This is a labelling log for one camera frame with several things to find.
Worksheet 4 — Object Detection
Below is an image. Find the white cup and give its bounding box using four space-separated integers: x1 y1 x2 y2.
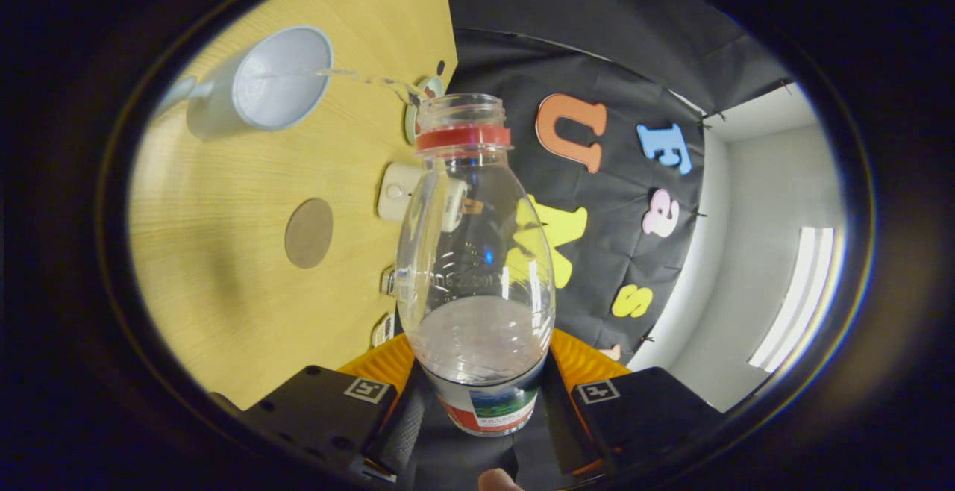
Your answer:
157 25 334 141

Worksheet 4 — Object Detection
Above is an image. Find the white toaster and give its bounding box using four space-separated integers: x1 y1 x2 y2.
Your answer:
377 161 469 233

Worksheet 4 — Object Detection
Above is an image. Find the large ceiling light panel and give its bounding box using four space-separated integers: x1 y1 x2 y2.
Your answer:
748 227 835 372

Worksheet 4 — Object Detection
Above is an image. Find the clear plastic juice bottle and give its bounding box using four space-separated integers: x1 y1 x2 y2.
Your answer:
394 93 557 437

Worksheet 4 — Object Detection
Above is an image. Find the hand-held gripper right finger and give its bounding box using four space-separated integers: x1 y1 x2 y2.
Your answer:
541 327 724 477

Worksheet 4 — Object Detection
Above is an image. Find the pale green plate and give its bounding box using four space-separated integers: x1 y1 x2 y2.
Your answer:
404 75 445 146

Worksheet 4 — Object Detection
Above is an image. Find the clear juice stream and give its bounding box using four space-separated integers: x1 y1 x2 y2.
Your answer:
317 67 428 107

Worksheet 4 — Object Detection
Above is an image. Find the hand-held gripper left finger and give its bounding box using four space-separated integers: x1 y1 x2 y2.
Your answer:
239 333 426 481

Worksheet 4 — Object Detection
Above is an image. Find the wooden table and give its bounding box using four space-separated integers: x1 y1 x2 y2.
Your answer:
128 0 458 411

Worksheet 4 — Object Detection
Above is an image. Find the black backdrop cloth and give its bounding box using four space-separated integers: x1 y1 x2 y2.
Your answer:
440 0 792 365

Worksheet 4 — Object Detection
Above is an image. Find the brown round coaster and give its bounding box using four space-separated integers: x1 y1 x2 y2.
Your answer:
284 198 334 269

